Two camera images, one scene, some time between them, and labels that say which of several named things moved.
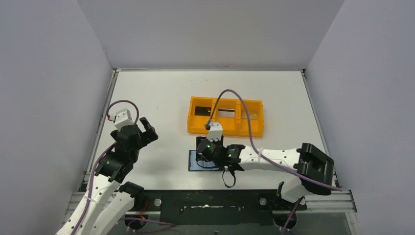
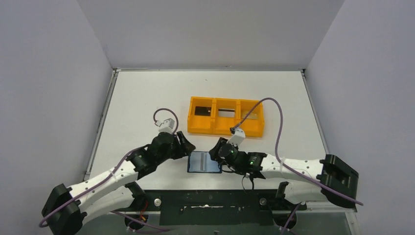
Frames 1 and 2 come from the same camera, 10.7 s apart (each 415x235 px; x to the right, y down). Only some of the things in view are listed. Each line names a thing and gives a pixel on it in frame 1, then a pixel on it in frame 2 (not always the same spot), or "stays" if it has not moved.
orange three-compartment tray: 229,112 stays
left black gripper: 142,132 to 178,145
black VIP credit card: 203,110 stays
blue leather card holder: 200,165 stays
